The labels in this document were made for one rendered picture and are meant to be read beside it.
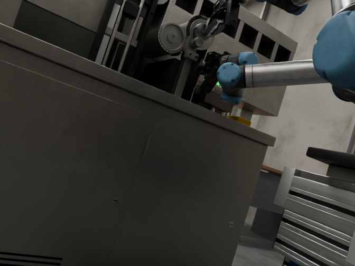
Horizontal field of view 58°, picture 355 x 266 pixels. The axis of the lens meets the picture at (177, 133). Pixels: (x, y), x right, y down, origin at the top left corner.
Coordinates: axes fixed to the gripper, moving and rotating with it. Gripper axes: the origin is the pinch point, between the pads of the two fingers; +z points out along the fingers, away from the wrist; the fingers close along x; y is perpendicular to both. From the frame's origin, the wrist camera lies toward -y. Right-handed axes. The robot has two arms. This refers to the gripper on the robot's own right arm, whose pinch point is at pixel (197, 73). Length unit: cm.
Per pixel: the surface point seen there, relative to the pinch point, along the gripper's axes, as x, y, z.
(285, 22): -274, 214, 269
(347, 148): -277, 26, 106
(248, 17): -38, 52, 31
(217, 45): -23.8, 28.1, 30.6
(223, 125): 0.6, -22.4, -31.3
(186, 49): 11.6, 5.2, -5.5
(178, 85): 10.7, -10.2, -6.6
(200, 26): 8.3, 17.4, -4.5
